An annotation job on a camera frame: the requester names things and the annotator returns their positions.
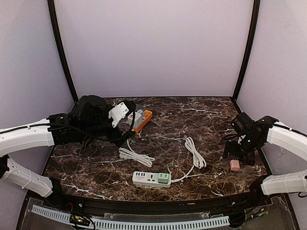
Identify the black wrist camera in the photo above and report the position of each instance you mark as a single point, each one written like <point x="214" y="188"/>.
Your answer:
<point x="241" y="123"/>
<point x="89" y="110"/>

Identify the white power strip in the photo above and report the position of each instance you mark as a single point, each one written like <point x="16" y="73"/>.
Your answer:
<point x="147" y="179"/>

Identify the pink plug adapter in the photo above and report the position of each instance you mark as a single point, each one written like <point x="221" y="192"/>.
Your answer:
<point x="234" y="165"/>

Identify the right black frame post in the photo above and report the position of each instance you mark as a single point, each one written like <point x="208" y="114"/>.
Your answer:
<point x="248" y="48"/>

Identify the blue plug adapter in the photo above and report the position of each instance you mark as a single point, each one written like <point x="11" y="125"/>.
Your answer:
<point x="141" y="113"/>

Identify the left black frame post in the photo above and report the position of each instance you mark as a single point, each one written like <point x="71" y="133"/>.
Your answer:
<point x="60" y="49"/>

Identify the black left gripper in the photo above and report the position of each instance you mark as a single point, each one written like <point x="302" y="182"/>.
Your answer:
<point x="120" y="138"/>

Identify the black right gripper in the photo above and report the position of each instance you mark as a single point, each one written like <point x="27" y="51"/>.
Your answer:
<point x="236" y="152"/>

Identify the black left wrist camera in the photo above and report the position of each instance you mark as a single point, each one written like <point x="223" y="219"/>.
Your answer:
<point x="89" y="110"/>

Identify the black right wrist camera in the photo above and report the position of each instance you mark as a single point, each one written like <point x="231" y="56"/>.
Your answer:
<point x="241" y="123"/>

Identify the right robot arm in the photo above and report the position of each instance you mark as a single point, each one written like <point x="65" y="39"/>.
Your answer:
<point x="251" y="135"/>

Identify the white cube socket adapter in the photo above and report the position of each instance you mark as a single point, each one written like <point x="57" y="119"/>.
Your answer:
<point x="137" y="118"/>

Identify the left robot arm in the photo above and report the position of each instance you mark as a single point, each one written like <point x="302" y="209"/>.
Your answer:
<point x="52" y="131"/>

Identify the black frame post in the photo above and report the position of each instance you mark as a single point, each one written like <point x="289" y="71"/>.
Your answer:
<point x="60" y="49"/>
<point x="248" y="48"/>

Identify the orange power strip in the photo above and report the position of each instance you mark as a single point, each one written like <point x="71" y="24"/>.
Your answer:
<point x="147" y="116"/>

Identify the black front table rail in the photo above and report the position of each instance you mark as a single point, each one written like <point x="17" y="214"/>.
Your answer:
<point x="122" y="196"/>

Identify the green plug adapter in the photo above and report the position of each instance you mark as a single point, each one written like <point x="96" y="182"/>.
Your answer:
<point x="164" y="178"/>

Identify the white slotted cable duct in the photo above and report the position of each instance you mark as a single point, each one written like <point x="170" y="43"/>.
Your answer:
<point x="131" y="222"/>

